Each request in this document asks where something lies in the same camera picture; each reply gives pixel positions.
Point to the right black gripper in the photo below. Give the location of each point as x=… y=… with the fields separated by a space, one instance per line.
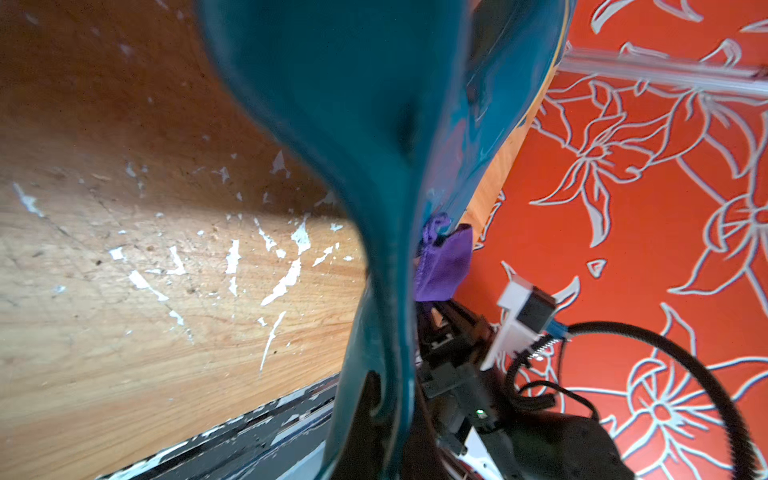
x=493 y=429

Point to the purple cloth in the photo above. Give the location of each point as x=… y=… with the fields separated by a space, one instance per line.
x=443 y=259

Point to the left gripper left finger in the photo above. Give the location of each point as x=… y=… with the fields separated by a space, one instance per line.
x=364 y=449

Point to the teal boot with yellow sole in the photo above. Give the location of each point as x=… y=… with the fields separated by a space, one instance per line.
x=400 y=107

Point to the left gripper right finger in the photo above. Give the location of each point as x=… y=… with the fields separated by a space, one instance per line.
x=421 y=456

